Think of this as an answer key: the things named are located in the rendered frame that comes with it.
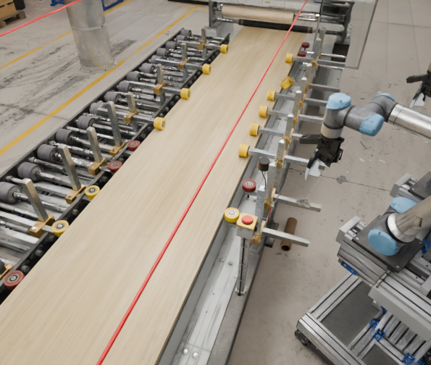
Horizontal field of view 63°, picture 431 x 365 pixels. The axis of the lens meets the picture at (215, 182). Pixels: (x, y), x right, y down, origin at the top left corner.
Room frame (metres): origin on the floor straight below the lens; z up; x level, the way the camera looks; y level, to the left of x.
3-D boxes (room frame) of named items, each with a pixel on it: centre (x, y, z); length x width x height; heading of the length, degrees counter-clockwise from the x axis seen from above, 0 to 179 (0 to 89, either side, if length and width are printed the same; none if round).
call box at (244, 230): (0.92, -0.13, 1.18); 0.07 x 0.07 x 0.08; 70
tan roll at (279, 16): (4.04, -0.66, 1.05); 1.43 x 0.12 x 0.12; 70
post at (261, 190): (1.17, -0.21, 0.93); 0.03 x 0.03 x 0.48; 70
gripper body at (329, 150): (1.08, -0.44, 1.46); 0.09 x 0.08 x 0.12; 40
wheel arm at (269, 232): (1.19, -0.27, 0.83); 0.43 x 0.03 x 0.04; 70
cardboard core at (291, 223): (1.82, -0.60, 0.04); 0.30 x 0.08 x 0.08; 160
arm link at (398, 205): (0.96, -0.76, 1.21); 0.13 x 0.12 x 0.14; 137
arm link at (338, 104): (1.09, -0.43, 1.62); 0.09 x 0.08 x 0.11; 47
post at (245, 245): (0.92, -0.13, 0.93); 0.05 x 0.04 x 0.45; 160
